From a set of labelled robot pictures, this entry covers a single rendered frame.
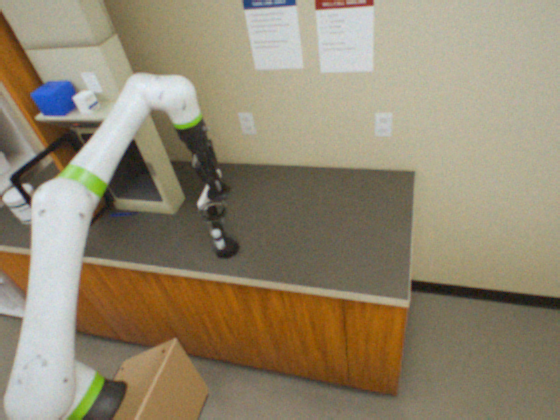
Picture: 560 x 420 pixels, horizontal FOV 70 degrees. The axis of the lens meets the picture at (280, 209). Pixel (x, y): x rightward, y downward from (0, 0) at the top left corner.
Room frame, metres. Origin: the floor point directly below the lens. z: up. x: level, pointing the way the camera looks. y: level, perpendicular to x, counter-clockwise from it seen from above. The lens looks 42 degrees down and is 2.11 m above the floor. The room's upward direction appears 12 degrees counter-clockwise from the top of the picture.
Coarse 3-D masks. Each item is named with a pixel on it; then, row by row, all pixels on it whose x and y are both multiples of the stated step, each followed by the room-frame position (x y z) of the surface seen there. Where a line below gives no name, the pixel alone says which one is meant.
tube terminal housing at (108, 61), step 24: (48, 48) 1.49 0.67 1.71; (72, 48) 1.45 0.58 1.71; (96, 48) 1.41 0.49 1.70; (120, 48) 1.49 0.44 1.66; (48, 72) 1.51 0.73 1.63; (72, 72) 1.47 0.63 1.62; (96, 72) 1.43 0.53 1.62; (120, 72) 1.45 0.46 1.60; (96, 96) 1.45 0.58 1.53; (144, 144) 1.41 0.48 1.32; (168, 168) 1.48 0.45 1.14; (168, 192) 1.42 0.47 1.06
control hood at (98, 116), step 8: (104, 104) 1.41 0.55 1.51; (112, 104) 1.40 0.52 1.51; (72, 112) 1.40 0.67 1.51; (80, 112) 1.39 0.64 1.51; (96, 112) 1.36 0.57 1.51; (104, 112) 1.35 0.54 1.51; (40, 120) 1.42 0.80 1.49; (48, 120) 1.41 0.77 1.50; (56, 120) 1.39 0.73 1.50; (64, 120) 1.38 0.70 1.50; (72, 120) 1.36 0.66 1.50; (80, 120) 1.35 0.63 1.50; (88, 120) 1.33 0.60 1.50; (96, 120) 1.32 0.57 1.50; (104, 120) 1.30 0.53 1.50
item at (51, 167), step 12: (36, 156) 1.36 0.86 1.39; (48, 156) 1.39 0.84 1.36; (60, 156) 1.43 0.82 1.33; (72, 156) 1.47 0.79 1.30; (36, 168) 1.33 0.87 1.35; (48, 168) 1.37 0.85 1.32; (60, 168) 1.40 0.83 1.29; (24, 180) 1.28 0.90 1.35; (36, 180) 1.31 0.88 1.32; (48, 180) 1.34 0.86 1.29
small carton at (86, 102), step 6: (78, 96) 1.38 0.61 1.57; (84, 96) 1.37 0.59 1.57; (90, 96) 1.39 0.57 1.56; (78, 102) 1.37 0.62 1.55; (84, 102) 1.36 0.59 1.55; (90, 102) 1.38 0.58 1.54; (96, 102) 1.40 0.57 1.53; (78, 108) 1.38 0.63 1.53; (84, 108) 1.37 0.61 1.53; (90, 108) 1.37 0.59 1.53; (96, 108) 1.39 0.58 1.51
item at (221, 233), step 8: (200, 208) 1.14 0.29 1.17; (208, 208) 1.15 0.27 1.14; (216, 208) 1.16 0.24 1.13; (224, 208) 1.11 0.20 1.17; (200, 216) 1.09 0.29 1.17; (208, 216) 1.15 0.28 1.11; (216, 216) 1.07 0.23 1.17; (224, 216) 1.09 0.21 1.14; (208, 224) 1.08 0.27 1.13; (216, 224) 1.07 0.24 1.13; (224, 224) 1.08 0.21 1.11; (208, 232) 1.09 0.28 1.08; (216, 232) 1.07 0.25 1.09; (224, 232) 1.08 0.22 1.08; (232, 232) 1.11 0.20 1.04; (216, 240) 1.08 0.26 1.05; (224, 240) 1.07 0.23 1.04; (232, 240) 1.09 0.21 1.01; (216, 248) 1.08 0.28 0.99; (224, 248) 1.07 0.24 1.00; (232, 248) 1.08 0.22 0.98
